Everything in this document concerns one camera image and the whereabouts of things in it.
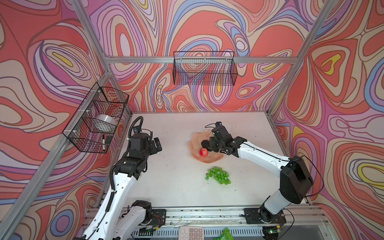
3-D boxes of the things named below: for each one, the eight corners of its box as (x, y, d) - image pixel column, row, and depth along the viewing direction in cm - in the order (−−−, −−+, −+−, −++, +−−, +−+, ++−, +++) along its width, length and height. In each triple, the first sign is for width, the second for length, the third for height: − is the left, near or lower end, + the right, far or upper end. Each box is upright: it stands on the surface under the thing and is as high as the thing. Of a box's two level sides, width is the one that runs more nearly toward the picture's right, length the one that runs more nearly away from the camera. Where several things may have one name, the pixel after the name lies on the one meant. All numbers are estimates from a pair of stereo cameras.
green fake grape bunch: (205, 178, 87) (205, 175, 83) (209, 168, 92) (210, 164, 87) (228, 188, 84) (229, 185, 80) (231, 176, 88) (233, 173, 84)
